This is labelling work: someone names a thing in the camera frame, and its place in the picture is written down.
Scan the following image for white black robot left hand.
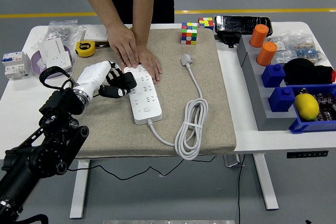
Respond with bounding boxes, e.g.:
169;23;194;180
75;60;132;100

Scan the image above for person's right hand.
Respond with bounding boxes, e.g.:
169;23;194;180
106;23;140;69

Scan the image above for person's left hand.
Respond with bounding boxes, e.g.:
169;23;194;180
135;45;163;84

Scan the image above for black plug adapter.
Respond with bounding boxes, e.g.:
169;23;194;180
119;71;138;90

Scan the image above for white power strip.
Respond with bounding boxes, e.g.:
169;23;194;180
123;65;163;126

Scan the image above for thin black plug cord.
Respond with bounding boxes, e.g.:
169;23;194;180
68;155;216;182

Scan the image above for yellow tape measure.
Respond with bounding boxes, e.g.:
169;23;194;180
75;41;96;58

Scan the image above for white flat card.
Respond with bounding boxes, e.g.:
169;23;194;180
83;24;109;42

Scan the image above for large colourful puzzle cube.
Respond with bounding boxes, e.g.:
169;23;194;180
180;22;198;46

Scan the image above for clear bag of metal screws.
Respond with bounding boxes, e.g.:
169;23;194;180
47;19;88;48

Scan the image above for white table leg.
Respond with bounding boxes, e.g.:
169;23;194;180
253;154;279;211
69;159;90;220

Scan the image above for purple bowl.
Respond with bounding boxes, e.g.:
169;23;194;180
30;45;73;79

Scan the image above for grey-brown mat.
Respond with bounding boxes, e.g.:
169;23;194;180
70;28;237;159

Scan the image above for black table control panel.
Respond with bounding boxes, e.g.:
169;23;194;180
286;150;329;159

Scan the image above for small colourful puzzle cube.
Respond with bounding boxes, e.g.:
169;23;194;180
198;17;214;31

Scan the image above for white circuit breaker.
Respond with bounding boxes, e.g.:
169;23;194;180
2;51;32;80

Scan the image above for blue plastic bin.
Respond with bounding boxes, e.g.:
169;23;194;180
288;84;336;135

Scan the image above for grey under-table box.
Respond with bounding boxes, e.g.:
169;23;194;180
223;154;245;168

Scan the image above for glossy black device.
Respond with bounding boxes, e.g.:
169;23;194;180
214;15;273;49

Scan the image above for orange cylinder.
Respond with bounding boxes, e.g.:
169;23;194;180
256;41;278;67
249;24;269;48

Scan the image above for yellow lemon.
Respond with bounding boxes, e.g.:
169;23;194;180
293;93;320;122

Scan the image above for grey stepped block holder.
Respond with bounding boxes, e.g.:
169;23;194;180
237;35;299;132

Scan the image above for dark cylindrical components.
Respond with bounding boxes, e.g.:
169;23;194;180
296;87;336;123

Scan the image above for blue square peg block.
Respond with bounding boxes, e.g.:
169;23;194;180
268;87;297;113
261;63;286;88

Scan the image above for clear bag of small parts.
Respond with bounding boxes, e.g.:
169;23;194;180
269;35;297;65

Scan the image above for black cloth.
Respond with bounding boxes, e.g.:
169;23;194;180
282;58;335;86

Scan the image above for clear bag of blue components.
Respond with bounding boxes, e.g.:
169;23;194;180
288;31;329;65

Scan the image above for white power strip cable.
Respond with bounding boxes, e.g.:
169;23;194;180
148;53;209;161

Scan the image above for white wall socket panels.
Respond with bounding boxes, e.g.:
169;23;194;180
36;37;73;71

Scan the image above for black hanging cable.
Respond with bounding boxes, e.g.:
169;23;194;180
237;154;247;224

